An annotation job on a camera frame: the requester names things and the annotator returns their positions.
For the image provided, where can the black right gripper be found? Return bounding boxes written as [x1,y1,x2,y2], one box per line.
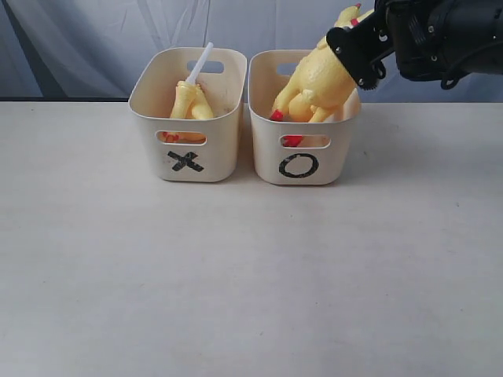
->
[385,1,502,81]

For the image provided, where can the whole rubber chicken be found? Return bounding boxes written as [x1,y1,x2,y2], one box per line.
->
[269,33,359,148]
[334,3,374,28]

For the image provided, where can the severed rubber chicken head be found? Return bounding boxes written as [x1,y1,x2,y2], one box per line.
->
[170,42,215,120]

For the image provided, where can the cream bin marked O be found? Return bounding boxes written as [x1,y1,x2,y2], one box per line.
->
[248,49,361,185]

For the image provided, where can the cream bin marked X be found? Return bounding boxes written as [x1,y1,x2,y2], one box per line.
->
[129,47,247,182]

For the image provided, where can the white backdrop curtain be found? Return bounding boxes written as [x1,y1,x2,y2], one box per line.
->
[0,0,503,104]

